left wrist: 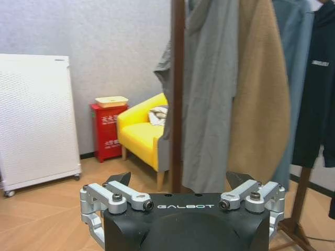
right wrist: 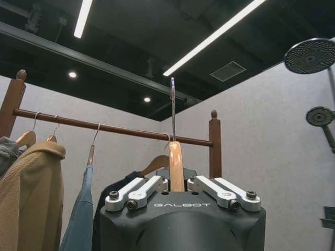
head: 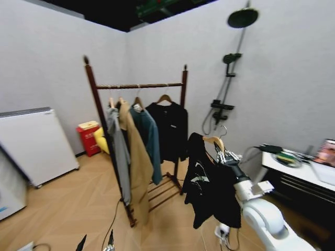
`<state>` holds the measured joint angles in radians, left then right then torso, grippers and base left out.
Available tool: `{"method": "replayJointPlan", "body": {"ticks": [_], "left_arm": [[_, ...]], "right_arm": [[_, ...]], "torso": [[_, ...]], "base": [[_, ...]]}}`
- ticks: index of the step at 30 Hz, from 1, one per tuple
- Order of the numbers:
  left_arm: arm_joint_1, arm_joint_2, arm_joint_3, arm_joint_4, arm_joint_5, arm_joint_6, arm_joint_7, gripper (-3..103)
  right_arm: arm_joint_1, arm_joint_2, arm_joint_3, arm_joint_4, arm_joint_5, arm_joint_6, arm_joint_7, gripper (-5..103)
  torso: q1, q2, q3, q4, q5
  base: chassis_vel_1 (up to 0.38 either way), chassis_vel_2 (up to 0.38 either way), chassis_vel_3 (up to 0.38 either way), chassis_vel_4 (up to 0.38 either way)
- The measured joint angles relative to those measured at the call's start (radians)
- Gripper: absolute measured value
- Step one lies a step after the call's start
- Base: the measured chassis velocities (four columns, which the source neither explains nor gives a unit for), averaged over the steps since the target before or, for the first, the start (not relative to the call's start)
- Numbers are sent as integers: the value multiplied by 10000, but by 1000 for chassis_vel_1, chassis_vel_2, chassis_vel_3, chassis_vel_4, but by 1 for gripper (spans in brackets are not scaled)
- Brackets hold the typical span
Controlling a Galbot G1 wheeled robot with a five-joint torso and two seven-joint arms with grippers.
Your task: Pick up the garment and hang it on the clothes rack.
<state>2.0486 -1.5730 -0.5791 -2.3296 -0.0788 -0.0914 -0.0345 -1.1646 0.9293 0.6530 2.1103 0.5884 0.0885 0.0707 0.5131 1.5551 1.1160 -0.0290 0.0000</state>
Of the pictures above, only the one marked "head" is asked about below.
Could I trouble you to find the black device on vanity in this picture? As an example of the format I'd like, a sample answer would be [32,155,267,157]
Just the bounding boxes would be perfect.
[258,144,282,155]

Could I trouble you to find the wooden hanger under teal sweater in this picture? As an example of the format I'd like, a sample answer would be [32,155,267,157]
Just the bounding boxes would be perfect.
[131,87,146,111]

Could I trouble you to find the white-topped black vanity cabinet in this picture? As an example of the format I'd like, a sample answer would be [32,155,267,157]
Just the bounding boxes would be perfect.
[258,143,335,236]

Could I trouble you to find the black shower mixer valve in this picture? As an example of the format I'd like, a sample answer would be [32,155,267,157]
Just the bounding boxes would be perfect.
[212,110,229,125]

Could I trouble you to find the grey shower hose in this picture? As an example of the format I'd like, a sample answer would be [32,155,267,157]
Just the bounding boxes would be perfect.
[202,107,218,135]

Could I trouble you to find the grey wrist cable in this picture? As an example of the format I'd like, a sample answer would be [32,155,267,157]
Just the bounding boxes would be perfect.
[239,145,263,168]

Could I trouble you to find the white box-shaped cabinet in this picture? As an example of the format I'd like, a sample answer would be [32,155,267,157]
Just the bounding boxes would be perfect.
[0,106,80,189]

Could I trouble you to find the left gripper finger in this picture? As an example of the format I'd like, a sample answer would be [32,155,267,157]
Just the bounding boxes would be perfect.
[75,234,87,251]
[103,229,116,251]

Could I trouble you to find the tan coat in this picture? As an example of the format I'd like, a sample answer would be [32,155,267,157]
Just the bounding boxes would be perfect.
[118,100,155,227]

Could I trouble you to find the wooden hanger with metal hook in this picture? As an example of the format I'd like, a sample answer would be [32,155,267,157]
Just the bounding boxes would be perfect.
[203,125,228,153]

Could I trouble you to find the white power strip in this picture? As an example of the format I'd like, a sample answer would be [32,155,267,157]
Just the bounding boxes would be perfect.
[214,222,231,245]

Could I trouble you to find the black hand shower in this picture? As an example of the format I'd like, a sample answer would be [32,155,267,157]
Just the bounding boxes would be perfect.
[222,52,243,65]

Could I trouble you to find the black shower rail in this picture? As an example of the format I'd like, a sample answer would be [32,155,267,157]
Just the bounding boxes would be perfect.
[218,0,252,110]

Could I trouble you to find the red box with pale lid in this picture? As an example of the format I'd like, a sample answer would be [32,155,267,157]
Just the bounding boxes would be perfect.
[75,120,103,158]

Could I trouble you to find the wooden hanger under black shirt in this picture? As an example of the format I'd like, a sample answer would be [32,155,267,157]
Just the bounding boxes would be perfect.
[157,87,174,104]

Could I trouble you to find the black garment with pale print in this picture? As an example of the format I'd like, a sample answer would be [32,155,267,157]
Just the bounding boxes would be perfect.
[182,132,243,230]

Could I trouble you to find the grey garment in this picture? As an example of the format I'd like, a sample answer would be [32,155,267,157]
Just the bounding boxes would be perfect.
[105,105,132,207]

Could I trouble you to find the teal sweater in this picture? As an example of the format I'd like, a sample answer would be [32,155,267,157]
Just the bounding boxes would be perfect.
[129,104,164,186]

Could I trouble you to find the black shirt with small label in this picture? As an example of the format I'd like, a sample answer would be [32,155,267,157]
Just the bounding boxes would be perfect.
[144,101,189,164]

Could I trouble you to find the black shower shelf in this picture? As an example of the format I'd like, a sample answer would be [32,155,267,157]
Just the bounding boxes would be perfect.
[210,99,235,111]

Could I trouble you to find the yellow soft object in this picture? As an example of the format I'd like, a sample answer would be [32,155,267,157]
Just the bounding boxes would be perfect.
[93,127,111,155]

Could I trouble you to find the colourful framed picture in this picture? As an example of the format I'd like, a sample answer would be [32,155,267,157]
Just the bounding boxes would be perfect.
[313,138,335,168]

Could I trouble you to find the black floor cable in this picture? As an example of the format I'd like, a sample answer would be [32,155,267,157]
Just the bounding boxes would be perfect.
[102,198,124,251]

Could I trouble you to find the white floor box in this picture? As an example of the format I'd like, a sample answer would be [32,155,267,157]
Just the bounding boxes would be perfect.
[15,241,36,251]

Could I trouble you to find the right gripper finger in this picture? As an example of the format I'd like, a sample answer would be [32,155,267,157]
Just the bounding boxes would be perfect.
[214,142,229,165]
[225,150,243,162]

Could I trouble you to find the dark wooden clothes rack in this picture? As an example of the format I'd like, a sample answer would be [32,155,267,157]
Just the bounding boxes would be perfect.
[83,54,189,229]

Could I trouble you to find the white basin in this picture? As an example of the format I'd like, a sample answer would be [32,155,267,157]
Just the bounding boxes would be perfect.
[309,158,335,185]

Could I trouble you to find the green sponge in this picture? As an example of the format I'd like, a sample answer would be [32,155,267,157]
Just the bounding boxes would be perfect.
[276,153,297,163]

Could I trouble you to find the round black shower head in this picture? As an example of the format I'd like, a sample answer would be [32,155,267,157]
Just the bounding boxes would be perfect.
[227,7,260,29]

